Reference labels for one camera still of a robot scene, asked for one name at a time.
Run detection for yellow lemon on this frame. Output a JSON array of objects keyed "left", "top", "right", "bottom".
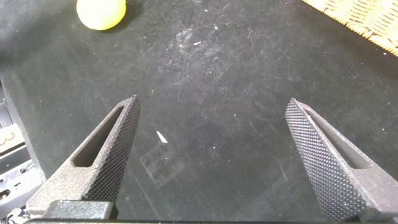
[{"left": 76, "top": 0, "right": 127, "bottom": 31}]

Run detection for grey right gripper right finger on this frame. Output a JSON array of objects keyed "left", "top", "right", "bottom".
[{"left": 285, "top": 98, "right": 398, "bottom": 223}]

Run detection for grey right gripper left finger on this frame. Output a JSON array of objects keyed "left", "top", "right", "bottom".
[{"left": 25, "top": 95, "right": 141, "bottom": 220}]

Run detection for wicker basket holding food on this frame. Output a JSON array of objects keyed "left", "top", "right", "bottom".
[{"left": 300, "top": 0, "right": 398, "bottom": 58}]

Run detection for small white paper scrap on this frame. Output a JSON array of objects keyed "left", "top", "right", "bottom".
[{"left": 156, "top": 130, "right": 169, "bottom": 144}]

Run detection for black robot base chassis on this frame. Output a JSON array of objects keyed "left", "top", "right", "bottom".
[{"left": 0, "top": 79, "right": 47, "bottom": 218}]

